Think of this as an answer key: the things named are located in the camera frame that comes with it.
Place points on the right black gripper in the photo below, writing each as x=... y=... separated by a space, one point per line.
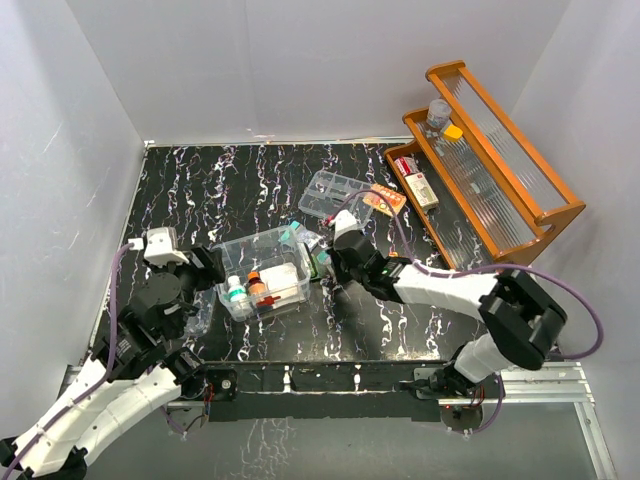
x=339 y=275

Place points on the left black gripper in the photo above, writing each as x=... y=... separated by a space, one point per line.
x=211 y=271

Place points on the clear first aid box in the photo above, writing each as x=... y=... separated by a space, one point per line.
x=257 y=252

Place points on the teal bandage packet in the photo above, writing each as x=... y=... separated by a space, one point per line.
x=323 y=259

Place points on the orange brown medicine bottle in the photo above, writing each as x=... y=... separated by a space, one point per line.
x=256 y=288

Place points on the green wind oil box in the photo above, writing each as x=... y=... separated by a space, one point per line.
x=313 y=267

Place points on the orange plaster packet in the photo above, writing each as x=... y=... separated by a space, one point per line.
x=388 y=201

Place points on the white blue gauze packet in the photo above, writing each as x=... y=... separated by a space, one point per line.
x=281 y=281

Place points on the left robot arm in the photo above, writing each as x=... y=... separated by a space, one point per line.
x=130 y=374

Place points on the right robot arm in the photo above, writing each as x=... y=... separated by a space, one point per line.
x=522 y=320

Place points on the beige medicine box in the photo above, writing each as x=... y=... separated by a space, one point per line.
x=422 y=191

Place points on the red white medicine box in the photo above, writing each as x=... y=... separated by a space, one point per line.
x=406 y=165

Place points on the white green capped bottle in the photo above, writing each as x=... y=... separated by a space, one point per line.
x=236 y=294

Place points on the clear compartment organizer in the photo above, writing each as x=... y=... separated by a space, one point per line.
x=327 y=191

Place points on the orange wooden shelf rack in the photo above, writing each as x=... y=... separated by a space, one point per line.
x=499 y=200

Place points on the yellow capped bottle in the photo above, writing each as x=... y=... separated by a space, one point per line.
x=452 y=133

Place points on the clear jar on shelf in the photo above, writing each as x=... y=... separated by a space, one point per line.
x=438 y=114

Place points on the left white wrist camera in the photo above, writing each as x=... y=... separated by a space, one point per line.
x=159 y=247

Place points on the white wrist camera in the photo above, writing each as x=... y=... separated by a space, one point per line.
x=159 y=247
x=341 y=223

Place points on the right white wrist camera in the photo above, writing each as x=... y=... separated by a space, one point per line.
x=341 y=223

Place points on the clear box lid with handle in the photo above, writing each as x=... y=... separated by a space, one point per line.
x=199 y=324

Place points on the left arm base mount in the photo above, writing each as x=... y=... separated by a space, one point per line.
x=210 y=385

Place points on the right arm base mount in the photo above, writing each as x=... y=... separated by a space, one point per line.
x=447 y=382

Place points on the metal frame rail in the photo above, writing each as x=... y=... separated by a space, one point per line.
x=316 y=392

